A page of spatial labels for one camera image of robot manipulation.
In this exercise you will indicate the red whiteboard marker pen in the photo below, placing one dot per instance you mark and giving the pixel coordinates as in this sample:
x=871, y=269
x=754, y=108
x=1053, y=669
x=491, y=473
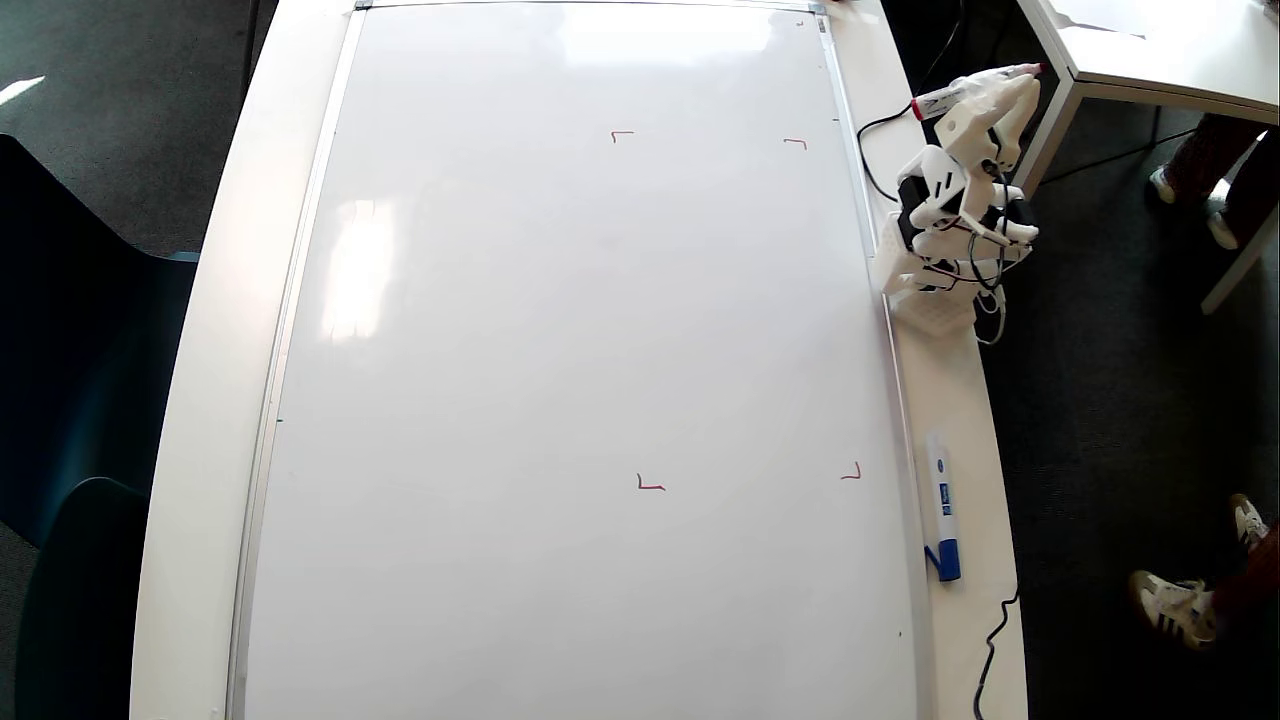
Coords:
x=940, y=100

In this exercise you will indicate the white perforated robot base mount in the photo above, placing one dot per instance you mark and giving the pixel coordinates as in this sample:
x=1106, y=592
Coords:
x=935, y=312

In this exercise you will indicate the white five-joint robot arm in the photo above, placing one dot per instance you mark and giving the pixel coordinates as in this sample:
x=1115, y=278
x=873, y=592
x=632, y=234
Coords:
x=940, y=182

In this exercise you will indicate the white whiteboard with aluminium frame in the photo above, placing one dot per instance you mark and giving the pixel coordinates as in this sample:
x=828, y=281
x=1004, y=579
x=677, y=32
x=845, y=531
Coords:
x=560, y=350

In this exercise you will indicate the plain white shoe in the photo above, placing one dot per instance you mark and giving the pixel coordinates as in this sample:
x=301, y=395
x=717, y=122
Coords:
x=1162, y=186
x=1222, y=232

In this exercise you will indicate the white striped sneaker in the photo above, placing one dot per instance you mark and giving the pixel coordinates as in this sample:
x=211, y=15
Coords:
x=1250, y=522
x=1175, y=610

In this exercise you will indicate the dark trouser leg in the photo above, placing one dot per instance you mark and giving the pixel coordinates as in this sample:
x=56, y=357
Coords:
x=1258, y=185
x=1210, y=150

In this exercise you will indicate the dark blue chair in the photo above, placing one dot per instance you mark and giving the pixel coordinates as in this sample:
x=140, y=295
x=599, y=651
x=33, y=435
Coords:
x=60, y=350

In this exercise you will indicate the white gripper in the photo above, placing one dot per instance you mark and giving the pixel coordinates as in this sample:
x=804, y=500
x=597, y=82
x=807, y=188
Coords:
x=968, y=124

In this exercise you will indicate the maroon trouser leg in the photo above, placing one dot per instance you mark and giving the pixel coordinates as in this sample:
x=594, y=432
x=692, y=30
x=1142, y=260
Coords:
x=1250, y=585

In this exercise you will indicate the blue and white whiteboard marker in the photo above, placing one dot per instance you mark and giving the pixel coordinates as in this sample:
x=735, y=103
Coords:
x=942, y=500

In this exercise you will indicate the white side table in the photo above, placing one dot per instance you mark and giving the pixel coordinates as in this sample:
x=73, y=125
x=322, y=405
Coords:
x=1150, y=50

